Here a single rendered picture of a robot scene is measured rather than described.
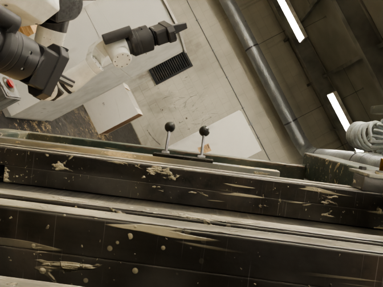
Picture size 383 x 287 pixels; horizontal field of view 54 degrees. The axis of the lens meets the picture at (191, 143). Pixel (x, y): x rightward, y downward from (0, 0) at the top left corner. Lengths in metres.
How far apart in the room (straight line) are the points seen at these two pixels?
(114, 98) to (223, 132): 2.13
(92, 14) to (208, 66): 6.00
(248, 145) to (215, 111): 4.47
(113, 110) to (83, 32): 2.73
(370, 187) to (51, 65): 0.68
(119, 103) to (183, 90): 3.38
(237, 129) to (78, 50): 2.21
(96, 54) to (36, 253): 1.04
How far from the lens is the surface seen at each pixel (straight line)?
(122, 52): 1.26
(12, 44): 0.77
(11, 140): 1.38
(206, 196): 0.74
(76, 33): 3.59
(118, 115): 6.10
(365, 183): 0.80
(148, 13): 3.49
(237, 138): 4.76
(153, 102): 9.29
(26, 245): 0.37
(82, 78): 1.32
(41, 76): 0.84
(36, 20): 1.16
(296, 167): 1.52
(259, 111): 9.24
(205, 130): 1.28
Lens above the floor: 1.53
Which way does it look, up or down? 3 degrees down
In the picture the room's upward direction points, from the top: 63 degrees clockwise
